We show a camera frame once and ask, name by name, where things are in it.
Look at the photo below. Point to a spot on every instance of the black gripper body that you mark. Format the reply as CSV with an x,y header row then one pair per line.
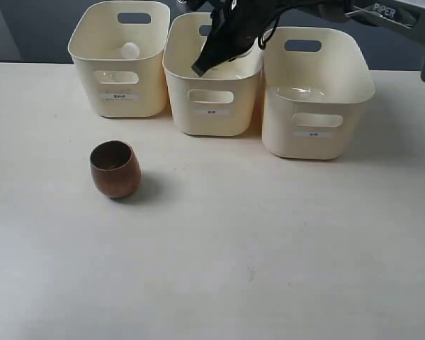
x,y
236,24

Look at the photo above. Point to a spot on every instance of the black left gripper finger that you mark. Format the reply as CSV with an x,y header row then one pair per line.
x,y
220,46

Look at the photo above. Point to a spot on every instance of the clear plastic bottle white cap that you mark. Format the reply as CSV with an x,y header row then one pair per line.
x,y
128,51

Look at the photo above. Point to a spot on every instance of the brown wooden cup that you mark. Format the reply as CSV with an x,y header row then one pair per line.
x,y
115,169

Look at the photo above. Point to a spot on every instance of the white paper cup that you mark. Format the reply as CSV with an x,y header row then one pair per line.
x,y
232,58

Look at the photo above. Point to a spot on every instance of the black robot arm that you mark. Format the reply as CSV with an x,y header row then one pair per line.
x,y
406,18

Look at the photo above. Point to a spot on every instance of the middle cream plastic bin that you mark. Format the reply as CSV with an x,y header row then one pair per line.
x,y
220,103

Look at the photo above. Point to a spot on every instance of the cream plastic bin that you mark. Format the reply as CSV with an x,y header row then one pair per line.
x,y
103,28
220,103
316,86

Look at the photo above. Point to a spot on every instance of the right cream plastic bin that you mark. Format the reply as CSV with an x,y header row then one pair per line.
x,y
316,86

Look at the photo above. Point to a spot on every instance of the left cream plastic bin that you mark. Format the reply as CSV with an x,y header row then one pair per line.
x,y
103,28

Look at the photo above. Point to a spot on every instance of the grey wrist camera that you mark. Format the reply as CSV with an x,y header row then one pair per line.
x,y
190,5

